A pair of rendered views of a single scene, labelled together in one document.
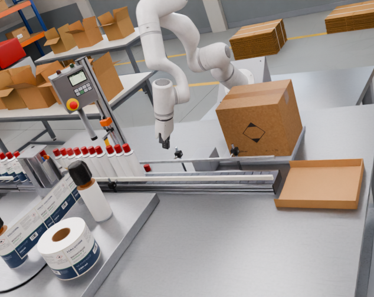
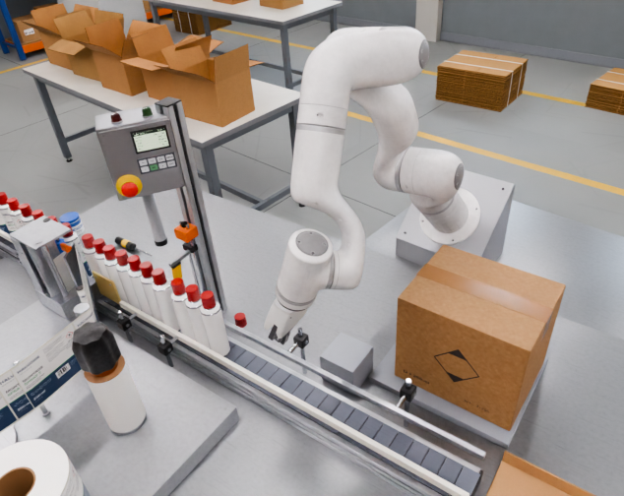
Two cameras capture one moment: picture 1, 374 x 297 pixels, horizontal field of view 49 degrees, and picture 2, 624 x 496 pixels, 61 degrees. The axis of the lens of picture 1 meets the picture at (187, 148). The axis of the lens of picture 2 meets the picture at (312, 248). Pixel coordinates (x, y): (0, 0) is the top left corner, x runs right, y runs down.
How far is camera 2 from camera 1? 0.83 m
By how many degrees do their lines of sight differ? 10
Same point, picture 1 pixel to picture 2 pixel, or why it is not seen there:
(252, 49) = (467, 93)
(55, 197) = (45, 357)
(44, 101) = (128, 84)
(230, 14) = (451, 20)
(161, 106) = (295, 288)
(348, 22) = not seen: outside the picture
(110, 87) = (232, 103)
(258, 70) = (492, 205)
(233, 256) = not seen: outside the picture
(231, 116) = (424, 323)
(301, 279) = not seen: outside the picture
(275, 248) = not seen: outside the picture
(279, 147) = (494, 410)
